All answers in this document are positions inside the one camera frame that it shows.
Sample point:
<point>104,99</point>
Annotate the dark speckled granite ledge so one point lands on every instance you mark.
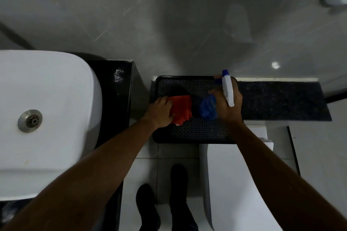
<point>282,101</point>

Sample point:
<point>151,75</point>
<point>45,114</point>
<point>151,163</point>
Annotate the white ceramic sink basin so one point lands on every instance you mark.
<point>46,119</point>

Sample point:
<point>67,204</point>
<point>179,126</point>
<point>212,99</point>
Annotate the person's left thumb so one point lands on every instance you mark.
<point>172,118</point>

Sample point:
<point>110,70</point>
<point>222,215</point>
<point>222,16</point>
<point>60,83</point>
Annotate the black textured tray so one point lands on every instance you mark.
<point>195,130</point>

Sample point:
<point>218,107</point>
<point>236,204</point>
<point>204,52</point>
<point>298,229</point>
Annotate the person's black shoe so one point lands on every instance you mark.
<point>147,206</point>
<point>179,184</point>

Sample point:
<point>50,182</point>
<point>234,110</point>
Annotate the person's right hand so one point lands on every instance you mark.
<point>227,109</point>

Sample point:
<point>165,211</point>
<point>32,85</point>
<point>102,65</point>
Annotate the person's right thumb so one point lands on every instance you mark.
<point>214,92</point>

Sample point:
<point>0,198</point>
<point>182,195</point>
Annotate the person's left black shoe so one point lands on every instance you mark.
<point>147,206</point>

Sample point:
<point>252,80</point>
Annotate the red cleaning cloth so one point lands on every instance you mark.
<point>182,109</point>

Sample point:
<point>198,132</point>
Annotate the metal sink drain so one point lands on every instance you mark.
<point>30,121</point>

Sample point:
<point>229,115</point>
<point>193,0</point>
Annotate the person's left forearm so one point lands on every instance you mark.
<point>81,182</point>

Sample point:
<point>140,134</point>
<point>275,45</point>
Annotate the person's right forearm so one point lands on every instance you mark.
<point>282,179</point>

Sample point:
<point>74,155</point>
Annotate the white toilet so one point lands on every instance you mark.
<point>233,184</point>

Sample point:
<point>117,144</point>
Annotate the black glossy sink counter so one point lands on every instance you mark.
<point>113,92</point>

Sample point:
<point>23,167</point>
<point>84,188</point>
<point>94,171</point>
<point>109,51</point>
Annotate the person's right black shoe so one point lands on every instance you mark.
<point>179,184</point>

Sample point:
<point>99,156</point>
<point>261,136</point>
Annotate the person's left hand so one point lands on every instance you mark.
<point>158,114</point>

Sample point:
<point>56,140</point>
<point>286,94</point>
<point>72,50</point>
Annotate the blue spray bottle white trigger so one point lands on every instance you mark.
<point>228,90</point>

